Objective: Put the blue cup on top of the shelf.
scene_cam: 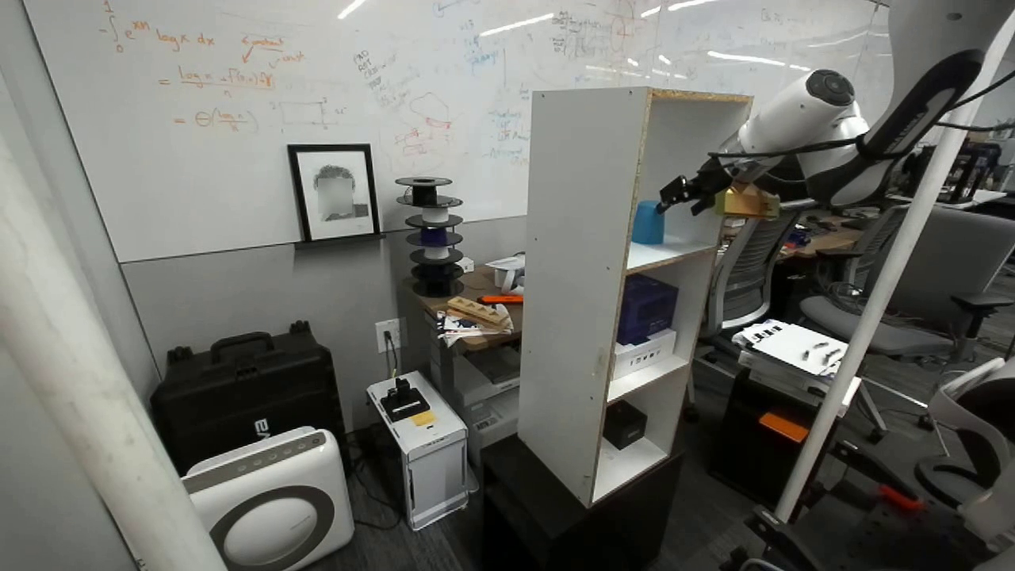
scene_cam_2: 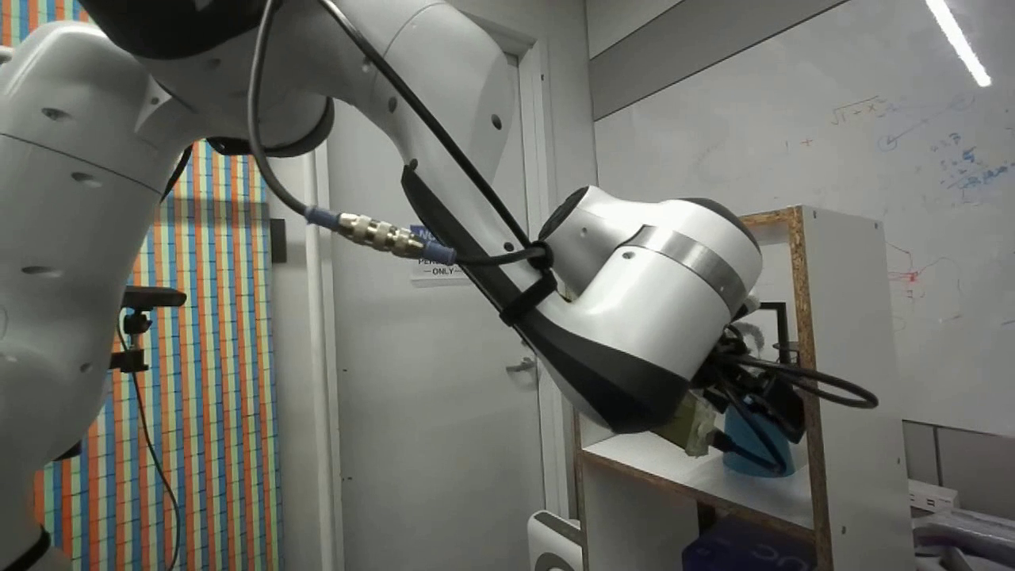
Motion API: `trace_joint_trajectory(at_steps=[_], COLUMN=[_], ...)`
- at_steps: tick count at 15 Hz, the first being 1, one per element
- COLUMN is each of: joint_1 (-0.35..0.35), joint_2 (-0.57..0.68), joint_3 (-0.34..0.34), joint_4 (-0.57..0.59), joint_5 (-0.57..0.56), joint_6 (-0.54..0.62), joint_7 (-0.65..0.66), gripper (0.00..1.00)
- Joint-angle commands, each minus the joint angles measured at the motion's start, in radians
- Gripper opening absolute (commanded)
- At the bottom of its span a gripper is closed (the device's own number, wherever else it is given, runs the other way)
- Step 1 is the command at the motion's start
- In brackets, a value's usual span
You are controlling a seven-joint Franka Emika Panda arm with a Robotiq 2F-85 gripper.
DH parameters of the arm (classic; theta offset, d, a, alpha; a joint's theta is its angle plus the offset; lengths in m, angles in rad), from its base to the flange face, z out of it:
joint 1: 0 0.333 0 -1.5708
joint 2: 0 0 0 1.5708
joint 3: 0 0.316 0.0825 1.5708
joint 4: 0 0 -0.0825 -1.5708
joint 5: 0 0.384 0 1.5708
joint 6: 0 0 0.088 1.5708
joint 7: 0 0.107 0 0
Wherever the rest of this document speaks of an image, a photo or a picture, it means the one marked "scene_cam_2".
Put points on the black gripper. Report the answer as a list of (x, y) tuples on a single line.
[(757, 382)]

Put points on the blue plastic cup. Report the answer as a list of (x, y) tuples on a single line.
[(749, 447)]

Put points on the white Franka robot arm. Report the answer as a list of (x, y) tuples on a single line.
[(97, 212)]

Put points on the white shelf with chipboard edges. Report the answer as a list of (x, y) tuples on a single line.
[(858, 318)]

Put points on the black framed portrait picture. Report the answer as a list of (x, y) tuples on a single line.
[(781, 334)]

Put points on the grey partition panel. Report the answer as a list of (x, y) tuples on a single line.
[(971, 463)]

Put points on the white floor appliance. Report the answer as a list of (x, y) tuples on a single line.
[(551, 543)]

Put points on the whiteboard with marker scribbles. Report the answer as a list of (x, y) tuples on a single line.
[(929, 160)]

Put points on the white door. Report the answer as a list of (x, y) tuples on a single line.
[(424, 424)]

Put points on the ceiling light strip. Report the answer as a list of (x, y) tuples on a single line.
[(960, 44)]

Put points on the beige printed gripper mount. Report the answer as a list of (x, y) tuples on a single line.
[(699, 429)]

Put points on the black wall box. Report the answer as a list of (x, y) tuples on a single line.
[(276, 241)]

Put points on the colourful striped wall panel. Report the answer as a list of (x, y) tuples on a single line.
[(223, 368)]

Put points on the black camera on stand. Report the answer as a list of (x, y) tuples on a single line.
[(154, 297)]

